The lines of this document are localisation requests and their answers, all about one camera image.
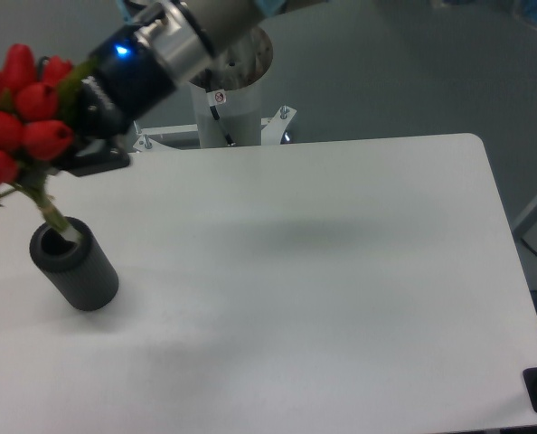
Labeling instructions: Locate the white pedestal base bracket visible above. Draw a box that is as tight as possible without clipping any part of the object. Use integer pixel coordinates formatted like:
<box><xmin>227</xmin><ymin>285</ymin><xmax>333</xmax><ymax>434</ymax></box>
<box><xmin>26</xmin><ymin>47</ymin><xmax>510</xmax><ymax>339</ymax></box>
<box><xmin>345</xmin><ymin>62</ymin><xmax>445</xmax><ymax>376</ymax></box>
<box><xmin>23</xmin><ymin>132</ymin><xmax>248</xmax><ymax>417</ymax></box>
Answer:
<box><xmin>132</xmin><ymin>105</ymin><xmax>297</xmax><ymax>152</ymax></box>

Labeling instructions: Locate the black cable on pedestal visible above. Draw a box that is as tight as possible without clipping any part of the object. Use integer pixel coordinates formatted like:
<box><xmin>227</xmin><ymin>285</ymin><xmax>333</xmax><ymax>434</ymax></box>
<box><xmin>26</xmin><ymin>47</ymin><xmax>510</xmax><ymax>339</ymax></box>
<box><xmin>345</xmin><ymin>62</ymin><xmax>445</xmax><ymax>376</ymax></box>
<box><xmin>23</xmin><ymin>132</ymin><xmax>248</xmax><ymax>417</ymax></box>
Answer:
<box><xmin>209</xmin><ymin>105</ymin><xmax>237</xmax><ymax>147</ymax></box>

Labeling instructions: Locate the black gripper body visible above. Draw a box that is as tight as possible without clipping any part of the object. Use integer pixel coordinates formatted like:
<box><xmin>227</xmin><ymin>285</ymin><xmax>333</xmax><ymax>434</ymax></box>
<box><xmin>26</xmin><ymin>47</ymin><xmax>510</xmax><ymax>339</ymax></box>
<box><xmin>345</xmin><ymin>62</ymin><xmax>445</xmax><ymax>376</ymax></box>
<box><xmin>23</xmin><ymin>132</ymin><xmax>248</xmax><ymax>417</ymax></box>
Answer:
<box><xmin>52</xmin><ymin>24</ymin><xmax>176</xmax><ymax>176</ymax></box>

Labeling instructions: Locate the red tulip bouquet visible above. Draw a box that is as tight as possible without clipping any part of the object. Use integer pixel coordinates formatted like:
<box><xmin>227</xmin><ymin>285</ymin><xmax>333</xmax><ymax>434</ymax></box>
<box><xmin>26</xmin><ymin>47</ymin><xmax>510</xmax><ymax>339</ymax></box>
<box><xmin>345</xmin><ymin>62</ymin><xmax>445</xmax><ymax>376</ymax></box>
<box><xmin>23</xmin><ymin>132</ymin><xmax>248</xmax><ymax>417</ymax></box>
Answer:
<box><xmin>0</xmin><ymin>43</ymin><xmax>98</xmax><ymax>246</ymax></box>

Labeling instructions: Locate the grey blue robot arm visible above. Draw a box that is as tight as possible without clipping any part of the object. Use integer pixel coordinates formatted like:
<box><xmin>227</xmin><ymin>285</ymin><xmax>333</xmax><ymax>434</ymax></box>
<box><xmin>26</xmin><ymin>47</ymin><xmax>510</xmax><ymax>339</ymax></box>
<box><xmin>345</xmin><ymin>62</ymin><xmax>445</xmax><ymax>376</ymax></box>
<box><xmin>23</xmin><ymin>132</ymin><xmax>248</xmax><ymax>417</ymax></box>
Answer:
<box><xmin>47</xmin><ymin>1</ymin><xmax>309</xmax><ymax>176</ymax></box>

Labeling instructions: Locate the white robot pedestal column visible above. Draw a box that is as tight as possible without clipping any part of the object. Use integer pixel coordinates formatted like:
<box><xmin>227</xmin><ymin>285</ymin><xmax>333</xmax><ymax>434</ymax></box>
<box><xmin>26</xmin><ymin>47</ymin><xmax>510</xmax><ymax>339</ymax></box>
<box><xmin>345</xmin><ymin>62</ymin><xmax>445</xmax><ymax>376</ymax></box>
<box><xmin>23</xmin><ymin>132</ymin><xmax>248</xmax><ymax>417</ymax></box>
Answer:
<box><xmin>189</xmin><ymin>26</ymin><xmax>275</xmax><ymax>148</ymax></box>

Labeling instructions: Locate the dark grey ribbed vase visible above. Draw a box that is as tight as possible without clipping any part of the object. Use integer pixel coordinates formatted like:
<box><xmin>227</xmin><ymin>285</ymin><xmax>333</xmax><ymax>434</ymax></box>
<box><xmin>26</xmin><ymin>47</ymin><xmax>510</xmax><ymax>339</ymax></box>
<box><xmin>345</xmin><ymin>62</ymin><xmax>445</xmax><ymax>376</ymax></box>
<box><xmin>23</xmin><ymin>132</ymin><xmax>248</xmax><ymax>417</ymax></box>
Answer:
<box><xmin>29</xmin><ymin>217</ymin><xmax>119</xmax><ymax>311</ymax></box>

